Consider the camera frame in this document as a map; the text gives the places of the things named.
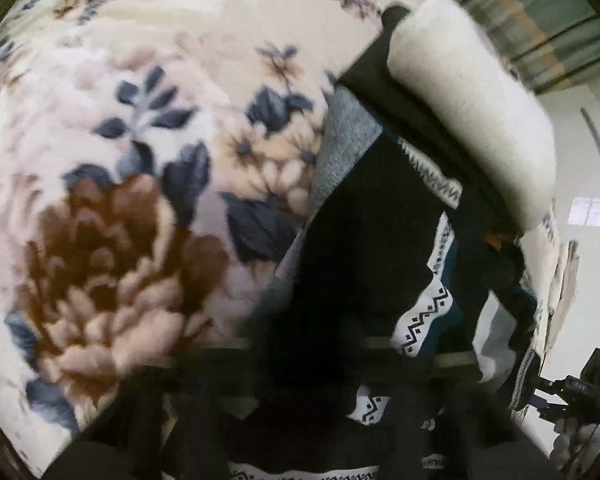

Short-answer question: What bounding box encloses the black cloth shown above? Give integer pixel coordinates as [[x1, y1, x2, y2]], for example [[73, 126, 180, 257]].
[[339, 5, 523, 246]]

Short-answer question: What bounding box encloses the white grey garment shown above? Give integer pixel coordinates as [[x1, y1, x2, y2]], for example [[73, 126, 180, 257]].
[[472, 292, 523, 386]]

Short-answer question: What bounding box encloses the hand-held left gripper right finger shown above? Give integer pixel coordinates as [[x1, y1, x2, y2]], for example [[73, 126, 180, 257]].
[[365, 337, 488, 480]]

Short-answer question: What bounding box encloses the grey cloth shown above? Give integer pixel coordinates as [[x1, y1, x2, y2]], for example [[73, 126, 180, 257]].
[[307, 85, 384, 223]]

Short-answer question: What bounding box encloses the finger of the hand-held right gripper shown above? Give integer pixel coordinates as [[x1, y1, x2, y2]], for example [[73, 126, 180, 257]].
[[527, 376, 561, 412]]

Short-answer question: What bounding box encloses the floral fleece blanket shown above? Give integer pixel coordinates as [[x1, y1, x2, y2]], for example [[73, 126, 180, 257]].
[[0, 0, 581, 480]]

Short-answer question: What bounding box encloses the dark patterned knit sweater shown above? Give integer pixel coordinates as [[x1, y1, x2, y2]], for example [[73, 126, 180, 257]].
[[227, 125, 538, 480]]

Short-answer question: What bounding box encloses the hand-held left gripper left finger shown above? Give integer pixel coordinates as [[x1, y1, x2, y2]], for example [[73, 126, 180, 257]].
[[122, 350, 261, 480]]

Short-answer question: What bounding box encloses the person's right hand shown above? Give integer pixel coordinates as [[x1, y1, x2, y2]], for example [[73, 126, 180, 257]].
[[549, 417, 600, 472]]

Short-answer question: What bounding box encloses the white fluffy folded garment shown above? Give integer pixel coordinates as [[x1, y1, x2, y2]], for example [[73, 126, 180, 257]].
[[386, 0, 558, 231]]

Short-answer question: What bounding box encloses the striped curtain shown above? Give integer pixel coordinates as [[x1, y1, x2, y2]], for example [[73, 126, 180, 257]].
[[447, 0, 600, 97]]

